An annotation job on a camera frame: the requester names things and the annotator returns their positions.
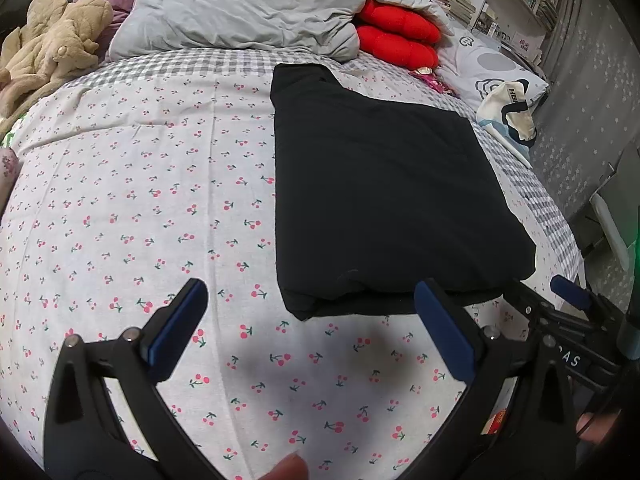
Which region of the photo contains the person's left hand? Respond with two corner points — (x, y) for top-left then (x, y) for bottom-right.
(260, 452), (311, 480)

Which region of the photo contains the white pillow with grey dots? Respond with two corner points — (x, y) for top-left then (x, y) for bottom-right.
(435, 25), (550, 112)

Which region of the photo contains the stack of books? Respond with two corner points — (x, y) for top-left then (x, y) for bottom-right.
(427, 0), (476, 27)

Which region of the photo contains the white tote bag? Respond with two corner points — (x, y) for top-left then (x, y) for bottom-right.
(475, 80), (539, 150)

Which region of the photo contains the beige plush toy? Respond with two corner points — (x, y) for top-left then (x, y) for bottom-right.
(0, 0), (114, 134)

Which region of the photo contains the grey floor appliance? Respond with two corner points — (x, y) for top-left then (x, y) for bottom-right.
(580, 147), (640, 267)

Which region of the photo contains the grey duvet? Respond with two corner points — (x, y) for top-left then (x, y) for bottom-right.
(104, 0), (372, 64)

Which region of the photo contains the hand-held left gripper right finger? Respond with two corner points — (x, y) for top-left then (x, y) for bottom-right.
(400, 277), (579, 480)

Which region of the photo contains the person's right hand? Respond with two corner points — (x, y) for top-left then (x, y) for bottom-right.
(575, 409), (619, 444)

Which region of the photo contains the white cardboard box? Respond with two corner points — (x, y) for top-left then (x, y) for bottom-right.
(497, 30), (546, 64)

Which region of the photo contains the pink floral pillow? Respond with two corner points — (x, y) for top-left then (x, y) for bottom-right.
(0, 147), (22, 212)

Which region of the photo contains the black jacket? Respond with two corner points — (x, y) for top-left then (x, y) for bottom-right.
(270, 62), (539, 322)

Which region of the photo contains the light blue cloth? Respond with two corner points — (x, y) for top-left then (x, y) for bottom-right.
(477, 120), (535, 169)

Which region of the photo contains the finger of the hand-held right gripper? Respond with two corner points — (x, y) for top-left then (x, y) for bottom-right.
(550, 275), (627, 322)
(500, 280), (557, 327)

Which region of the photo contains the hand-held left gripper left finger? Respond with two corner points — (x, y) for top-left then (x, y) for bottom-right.
(42, 277), (223, 480)

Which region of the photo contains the small pink patterned wrapper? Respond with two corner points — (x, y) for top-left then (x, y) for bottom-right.
(409, 66), (459, 97)

